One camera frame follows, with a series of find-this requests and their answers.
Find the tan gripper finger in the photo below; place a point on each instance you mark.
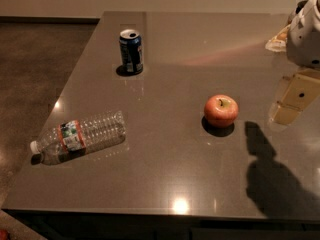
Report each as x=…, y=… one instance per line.
x=279, y=41
x=294, y=94

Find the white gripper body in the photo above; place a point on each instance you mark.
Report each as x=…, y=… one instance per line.
x=306, y=42

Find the clear plastic water bottle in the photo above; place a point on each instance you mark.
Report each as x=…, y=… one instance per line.
x=77, y=138

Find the red apple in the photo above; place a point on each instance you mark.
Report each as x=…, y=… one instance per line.
x=221, y=111

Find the jar with black lid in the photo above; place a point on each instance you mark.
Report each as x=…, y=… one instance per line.
x=296, y=10

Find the blue soda can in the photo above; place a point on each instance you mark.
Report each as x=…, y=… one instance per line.
x=130, y=42

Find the small red object on floor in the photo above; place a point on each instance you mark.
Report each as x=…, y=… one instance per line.
x=4, y=235

